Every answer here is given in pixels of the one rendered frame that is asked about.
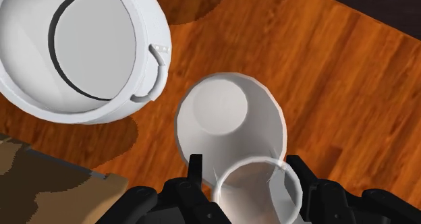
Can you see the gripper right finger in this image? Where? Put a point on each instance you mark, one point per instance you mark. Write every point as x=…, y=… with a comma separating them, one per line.
x=304, y=180

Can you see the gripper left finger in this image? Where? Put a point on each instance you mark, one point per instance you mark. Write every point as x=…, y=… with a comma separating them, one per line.
x=194, y=170

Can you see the white cup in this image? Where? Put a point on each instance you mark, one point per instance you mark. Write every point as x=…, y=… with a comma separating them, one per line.
x=227, y=124

